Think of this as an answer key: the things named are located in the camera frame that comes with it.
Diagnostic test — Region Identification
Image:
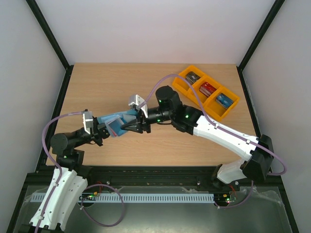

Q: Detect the light blue credit card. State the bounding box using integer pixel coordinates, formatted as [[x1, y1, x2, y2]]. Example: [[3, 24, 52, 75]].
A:
[[107, 117, 127, 137]]

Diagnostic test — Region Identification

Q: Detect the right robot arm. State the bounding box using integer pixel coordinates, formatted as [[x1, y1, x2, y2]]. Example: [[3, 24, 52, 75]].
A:
[[121, 86, 273, 190]]

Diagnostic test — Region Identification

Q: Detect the blue card stack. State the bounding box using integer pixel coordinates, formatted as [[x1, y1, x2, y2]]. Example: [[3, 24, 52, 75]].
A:
[[216, 93, 234, 109]]

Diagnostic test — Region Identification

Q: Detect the light blue cable duct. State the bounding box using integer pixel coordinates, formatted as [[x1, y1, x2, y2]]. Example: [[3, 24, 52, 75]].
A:
[[30, 191, 215, 203]]

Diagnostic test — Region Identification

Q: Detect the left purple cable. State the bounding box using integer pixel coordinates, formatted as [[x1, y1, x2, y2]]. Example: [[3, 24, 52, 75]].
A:
[[34, 110, 86, 233]]

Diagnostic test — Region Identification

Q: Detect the black card stack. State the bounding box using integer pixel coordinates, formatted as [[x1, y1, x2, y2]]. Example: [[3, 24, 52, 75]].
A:
[[186, 71, 201, 84]]

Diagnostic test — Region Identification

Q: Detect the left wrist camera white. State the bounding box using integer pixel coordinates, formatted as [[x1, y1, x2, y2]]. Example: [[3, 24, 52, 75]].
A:
[[82, 109, 94, 135]]

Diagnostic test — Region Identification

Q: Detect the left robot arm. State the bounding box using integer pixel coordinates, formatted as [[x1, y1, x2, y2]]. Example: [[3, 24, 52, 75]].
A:
[[18, 118, 110, 233]]

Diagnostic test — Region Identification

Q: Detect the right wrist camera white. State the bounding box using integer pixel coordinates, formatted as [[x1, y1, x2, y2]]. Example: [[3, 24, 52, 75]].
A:
[[128, 94, 148, 118]]

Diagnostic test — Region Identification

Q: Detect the yellow three-compartment bin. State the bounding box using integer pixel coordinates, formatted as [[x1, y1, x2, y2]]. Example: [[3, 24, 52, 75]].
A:
[[172, 65, 240, 121]]

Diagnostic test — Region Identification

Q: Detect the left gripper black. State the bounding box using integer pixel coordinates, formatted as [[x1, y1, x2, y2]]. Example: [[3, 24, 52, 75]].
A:
[[73, 116, 121, 148]]

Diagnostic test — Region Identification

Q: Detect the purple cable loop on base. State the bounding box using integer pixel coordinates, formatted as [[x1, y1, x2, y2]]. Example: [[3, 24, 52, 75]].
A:
[[80, 182, 125, 226]]

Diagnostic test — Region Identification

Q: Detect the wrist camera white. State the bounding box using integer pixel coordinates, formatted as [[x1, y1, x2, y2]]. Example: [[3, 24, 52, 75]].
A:
[[128, 94, 148, 118], [82, 109, 94, 135]]

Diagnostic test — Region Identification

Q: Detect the red card stack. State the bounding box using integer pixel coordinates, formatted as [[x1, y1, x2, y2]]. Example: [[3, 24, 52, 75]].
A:
[[199, 82, 217, 97]]

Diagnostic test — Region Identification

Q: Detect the blue leather card holder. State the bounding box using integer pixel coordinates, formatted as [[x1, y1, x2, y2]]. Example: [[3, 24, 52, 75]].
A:
[[97, 109, 138, 137]]

